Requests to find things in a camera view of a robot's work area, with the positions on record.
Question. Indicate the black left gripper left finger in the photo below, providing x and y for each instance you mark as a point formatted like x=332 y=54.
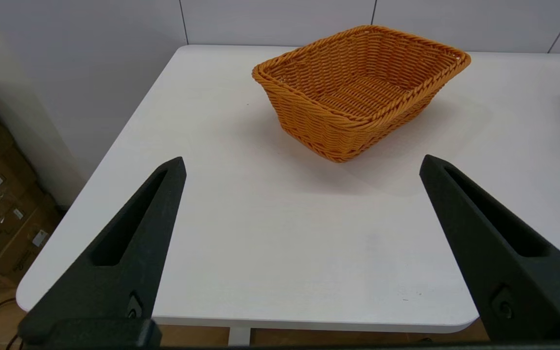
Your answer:
x=129 y=253

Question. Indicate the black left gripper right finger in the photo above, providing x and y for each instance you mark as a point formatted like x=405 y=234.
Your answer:
x=503 y=272

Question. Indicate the orange woven basket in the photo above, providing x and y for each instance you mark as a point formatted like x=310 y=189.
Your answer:
x=358 y=131

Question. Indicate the white table leg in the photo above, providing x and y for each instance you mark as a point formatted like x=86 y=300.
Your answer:
x=239 y=336

